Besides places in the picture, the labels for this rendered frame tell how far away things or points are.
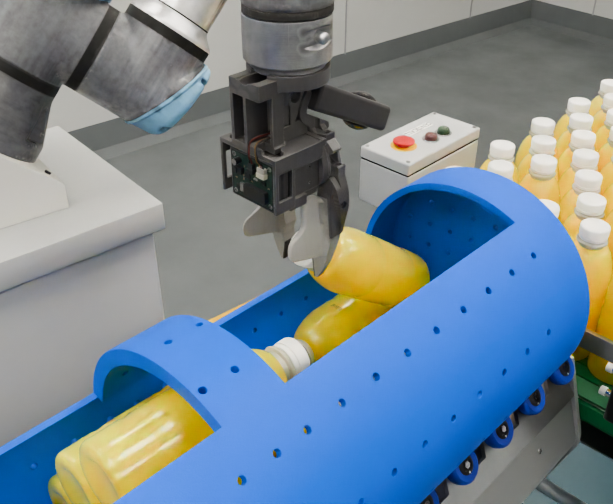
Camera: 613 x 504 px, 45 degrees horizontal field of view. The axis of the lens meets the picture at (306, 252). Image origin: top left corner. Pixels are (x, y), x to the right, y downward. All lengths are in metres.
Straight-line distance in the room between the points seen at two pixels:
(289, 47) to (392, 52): 4.31
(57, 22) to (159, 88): 0.14
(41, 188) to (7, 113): 0.10
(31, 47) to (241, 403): 0.54
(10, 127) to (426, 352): 0.56
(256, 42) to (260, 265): 2.30
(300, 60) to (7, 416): 0.65
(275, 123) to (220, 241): 2.42
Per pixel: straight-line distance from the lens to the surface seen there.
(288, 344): 0.69
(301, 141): 0.65
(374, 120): 0.71
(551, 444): 1.07
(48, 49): 0.96
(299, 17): 0.60
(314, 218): 0.68
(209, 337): 0.62
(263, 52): 0.61
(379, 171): 1.23
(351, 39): 4.65
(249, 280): 2.80
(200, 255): 2.96
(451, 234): 0.95
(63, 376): 1.06
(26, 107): 0.97
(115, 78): 0.96
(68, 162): 1.12
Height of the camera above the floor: 1.63
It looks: 34 degrees down
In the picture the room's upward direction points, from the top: straight up
